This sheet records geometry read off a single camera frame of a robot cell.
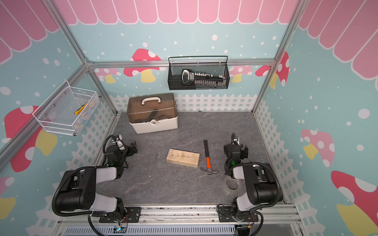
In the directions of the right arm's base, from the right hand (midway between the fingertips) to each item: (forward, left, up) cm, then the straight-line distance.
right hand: (237, 144), depth 94 cm
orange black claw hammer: (-15, +19, -5) cm, 25 cm away
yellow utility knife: (+5, +86, +28) cm, 91 cm away
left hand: (0, +69, +1) cm, 69 cm away
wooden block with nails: (-7, +35, -3) cm, 35 cm away
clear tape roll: (-23, +7, -6) cm, 25 cm away
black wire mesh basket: (+36, +39, +30) cm, 61 cm away
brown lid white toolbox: (+17, +54, +13) cm, 58 cm away
